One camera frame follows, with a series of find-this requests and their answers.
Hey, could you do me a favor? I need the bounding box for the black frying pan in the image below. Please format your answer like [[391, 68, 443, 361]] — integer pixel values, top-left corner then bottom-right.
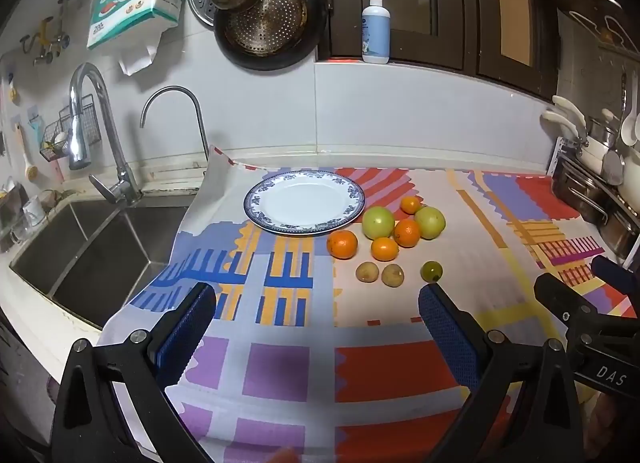
[[214, 0, 329, 72]]

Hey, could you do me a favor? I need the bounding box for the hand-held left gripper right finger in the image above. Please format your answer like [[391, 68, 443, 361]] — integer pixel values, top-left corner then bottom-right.
[[418, 283, 586, 463]]

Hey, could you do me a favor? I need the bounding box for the blue-rimmed white plate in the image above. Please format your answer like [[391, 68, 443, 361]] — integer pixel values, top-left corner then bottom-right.
[[243, 170, 366, 237]]

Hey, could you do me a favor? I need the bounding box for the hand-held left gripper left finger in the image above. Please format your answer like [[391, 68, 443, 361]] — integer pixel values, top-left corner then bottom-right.
[[48, 282, 218, 463]]

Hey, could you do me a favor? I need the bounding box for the chrome pull-out kitchen faucet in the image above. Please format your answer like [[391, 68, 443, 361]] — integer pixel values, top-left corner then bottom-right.
[[68, 62, 143, 204]]

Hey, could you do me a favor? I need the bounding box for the thin gooseneck faucet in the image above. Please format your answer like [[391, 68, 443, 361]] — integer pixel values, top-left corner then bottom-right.
[[140, 86, 211, 162]]

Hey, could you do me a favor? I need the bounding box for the white and blue pump bottle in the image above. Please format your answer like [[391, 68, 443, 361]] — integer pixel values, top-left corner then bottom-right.
[[361, 0, 391, 65]]

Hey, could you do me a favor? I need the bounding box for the brass perforated strainer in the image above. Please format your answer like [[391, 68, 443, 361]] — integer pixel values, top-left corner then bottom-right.
[[223, 0, 309, 55]]

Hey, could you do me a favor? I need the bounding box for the dark brown window frame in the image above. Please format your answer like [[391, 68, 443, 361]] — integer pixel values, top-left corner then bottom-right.
[[315, 0, 559, 104]]

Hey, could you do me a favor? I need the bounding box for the green apple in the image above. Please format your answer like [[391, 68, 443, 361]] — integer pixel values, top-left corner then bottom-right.
[[414, 206, 446, 240], [362, 206, 396, 240]]

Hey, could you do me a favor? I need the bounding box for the stainless steel sink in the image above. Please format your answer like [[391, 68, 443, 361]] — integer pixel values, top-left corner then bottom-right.
[[9, 190, 198, 329]]

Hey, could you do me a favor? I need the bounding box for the black wire basket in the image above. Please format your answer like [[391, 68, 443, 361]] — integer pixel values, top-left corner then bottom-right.
[[40, 94, 96, 162]]

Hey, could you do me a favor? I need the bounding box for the bicycle-shaped wall hook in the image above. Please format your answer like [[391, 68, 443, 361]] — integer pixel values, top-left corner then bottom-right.
[[20, 0, 71, 66]]

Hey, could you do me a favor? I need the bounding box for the white mug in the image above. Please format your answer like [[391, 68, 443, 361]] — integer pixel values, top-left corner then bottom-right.
[[22, 195, 46, 227]]

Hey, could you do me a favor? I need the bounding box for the white spoon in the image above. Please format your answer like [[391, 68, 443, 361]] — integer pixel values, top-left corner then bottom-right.
[[621, 72, 640, 147]]

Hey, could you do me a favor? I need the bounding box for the yellow-tipped dish brush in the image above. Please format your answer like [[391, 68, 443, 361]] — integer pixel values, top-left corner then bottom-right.
[[15, 122, 39, 182]]

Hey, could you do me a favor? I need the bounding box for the dark range hood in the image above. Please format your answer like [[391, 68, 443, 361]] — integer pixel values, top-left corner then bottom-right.
[[542, 0, 640, 66]]

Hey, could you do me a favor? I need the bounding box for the stainless steel pot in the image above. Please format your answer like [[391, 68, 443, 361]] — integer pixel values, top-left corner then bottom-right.
[[550, 150, 640, 260]]

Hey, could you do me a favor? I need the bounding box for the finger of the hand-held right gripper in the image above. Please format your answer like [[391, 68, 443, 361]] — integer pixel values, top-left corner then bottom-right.
[[592, 255, 640, 304], [534, 273, 640, 369]]

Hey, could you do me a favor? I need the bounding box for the colourful printed tablecloth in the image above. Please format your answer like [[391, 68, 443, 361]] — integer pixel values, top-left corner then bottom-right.
[[95, 144, 638, 463]]

